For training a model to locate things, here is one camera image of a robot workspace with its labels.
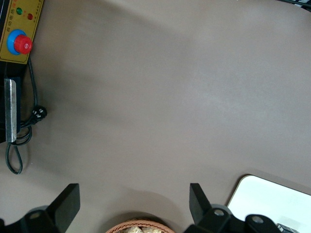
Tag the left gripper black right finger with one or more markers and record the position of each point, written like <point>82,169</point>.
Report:
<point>199,208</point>

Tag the clear bag of crackers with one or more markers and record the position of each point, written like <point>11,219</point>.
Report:
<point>150,230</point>
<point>133,230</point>

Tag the round wicker snack basket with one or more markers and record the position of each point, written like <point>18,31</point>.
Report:
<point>136,222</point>

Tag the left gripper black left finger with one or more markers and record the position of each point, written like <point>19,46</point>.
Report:
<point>68,206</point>

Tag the cream plastic tray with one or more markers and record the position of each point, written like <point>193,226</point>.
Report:
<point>267,199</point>

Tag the yellow panel control box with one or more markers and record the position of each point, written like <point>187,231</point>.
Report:
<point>22,29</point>

